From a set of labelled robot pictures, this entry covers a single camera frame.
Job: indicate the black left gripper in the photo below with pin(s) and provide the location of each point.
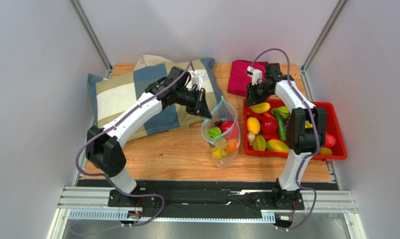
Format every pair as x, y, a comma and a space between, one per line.
200, 106

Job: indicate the yellow green starfruit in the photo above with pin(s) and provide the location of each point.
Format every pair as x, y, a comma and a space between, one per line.
259, 143

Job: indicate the orange fruit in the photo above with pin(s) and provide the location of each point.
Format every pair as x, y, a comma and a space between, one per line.
232, 145

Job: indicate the red pomegranate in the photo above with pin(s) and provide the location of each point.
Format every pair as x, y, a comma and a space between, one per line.
230, 129

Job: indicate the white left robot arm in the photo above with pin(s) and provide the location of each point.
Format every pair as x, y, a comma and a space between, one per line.
104, 146

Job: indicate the large yellow banana bunch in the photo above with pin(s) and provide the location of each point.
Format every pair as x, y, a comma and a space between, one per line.
220, 148

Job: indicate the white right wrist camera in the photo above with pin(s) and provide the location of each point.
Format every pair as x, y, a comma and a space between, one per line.
255, 74

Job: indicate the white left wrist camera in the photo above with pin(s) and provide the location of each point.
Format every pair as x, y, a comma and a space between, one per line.
198, 77

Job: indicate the plaid blue beige pillow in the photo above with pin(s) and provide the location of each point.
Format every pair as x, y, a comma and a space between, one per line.
111, 97

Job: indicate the clear zip top bag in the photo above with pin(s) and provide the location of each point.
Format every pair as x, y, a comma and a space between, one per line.
223, 111

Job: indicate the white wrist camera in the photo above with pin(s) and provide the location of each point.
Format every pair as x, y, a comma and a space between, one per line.
198, 77
255, 74

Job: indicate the right aluminium frame post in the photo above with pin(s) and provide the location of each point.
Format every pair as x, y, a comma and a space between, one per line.
330, 23

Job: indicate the garlic bulb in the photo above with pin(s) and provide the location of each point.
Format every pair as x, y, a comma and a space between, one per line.
251, 137

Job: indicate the red chili pepper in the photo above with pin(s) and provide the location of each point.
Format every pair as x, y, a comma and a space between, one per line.
260, 117

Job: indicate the folded magenta towel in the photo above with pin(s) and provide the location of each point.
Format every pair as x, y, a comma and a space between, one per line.
239, 79

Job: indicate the purple grape bunch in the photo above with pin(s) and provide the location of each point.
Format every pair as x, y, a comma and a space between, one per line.
218, 123

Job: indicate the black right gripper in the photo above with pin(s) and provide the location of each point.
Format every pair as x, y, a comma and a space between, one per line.
252, 95

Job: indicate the yellow green mango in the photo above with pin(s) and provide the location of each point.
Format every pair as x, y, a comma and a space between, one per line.
275, 145

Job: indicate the aluminium frame post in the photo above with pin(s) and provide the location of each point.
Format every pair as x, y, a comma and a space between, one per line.
84, 20
330, 23

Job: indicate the left aluminium frame post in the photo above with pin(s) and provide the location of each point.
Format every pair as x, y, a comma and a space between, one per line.
84, 20

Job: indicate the small yellow banana bunch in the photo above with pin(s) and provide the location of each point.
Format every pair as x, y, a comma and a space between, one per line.
308, 124

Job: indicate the red plastic tray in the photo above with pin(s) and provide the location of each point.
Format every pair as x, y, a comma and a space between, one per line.
332, 127

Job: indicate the green pear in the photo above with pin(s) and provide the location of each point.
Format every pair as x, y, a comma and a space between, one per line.
283, 111

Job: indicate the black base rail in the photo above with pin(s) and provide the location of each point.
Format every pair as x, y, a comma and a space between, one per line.
225, 200

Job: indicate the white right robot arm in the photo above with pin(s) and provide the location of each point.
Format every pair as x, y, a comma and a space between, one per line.
305, 134

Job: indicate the yellow lemon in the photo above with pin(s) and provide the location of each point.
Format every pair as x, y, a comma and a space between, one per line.
253, 125

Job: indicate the red apple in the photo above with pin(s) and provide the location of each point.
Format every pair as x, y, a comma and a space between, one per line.
269, 126

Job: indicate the green cucumber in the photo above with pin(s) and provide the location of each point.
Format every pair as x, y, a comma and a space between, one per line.
281, 126

